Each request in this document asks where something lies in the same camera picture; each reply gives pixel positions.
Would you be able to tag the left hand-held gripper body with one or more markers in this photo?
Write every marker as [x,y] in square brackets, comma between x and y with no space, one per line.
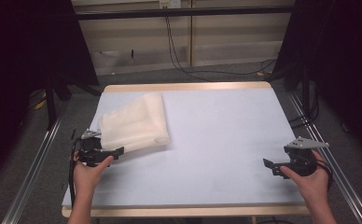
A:
[90,149]

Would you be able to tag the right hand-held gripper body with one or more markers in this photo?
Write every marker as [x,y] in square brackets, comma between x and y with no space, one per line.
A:
[303,155]

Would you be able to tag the white mesh laundry bag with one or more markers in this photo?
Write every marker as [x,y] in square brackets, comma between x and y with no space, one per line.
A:
[135,124]

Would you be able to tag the person's left hand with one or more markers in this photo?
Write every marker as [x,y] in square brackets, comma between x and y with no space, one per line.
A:
[87,177]

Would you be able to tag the person's right hand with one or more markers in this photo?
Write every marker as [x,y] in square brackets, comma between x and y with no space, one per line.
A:
[311,186]

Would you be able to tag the small black stick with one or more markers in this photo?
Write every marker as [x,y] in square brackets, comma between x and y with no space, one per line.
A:
[73,134]

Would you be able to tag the black metal stand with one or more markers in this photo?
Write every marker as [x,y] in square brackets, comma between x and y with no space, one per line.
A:
[50,105]

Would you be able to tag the light blue mat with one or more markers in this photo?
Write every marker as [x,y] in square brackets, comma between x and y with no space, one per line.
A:
[216,140]

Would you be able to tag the yellow tape piece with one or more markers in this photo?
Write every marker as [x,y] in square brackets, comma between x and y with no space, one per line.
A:
[40,104]

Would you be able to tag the wooden table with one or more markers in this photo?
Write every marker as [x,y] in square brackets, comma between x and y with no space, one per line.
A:
[185,85]

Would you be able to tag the black curtain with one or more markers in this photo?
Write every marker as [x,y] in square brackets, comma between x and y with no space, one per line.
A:
[20,62]
[341,62]

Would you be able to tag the black horizontal bar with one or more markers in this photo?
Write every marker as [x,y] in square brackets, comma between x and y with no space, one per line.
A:
[185,12]

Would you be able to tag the metal floor rail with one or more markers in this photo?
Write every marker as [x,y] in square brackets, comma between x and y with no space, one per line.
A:
[341,174]
[33,174]

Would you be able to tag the white wall socket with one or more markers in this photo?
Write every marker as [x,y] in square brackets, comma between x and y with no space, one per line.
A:
[169,3]

